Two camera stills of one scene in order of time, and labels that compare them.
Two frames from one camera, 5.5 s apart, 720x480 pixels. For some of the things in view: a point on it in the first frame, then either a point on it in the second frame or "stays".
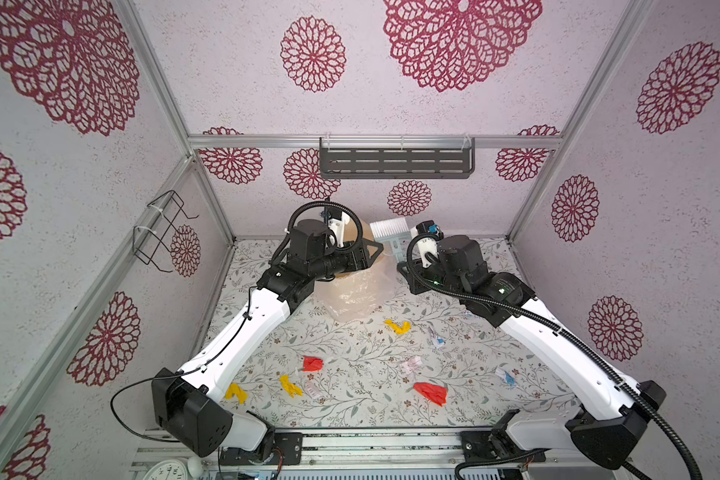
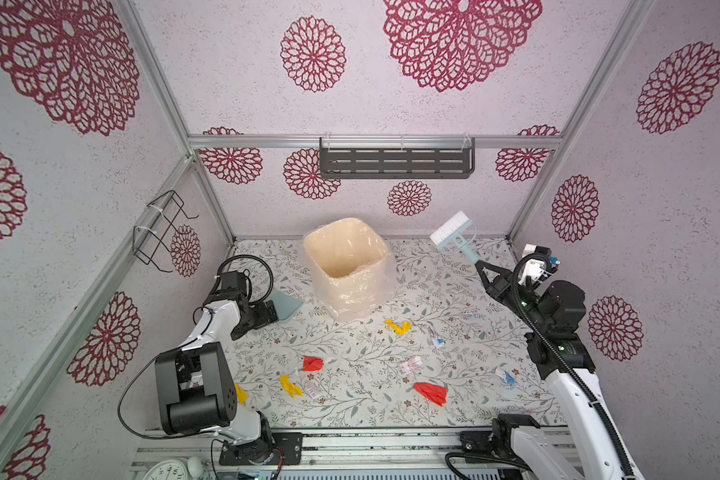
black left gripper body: (342, 260) -> (259, 316)
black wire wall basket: (154, 235) stays
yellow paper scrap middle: (290, 387) stays
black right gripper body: (433, 277) -> (505, 294)
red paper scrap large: (435, 393) stays
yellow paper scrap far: (404, 329) stays
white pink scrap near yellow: (312, 390) stays
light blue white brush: (396, 232) -> (453, 231)
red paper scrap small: (312, 364) stays
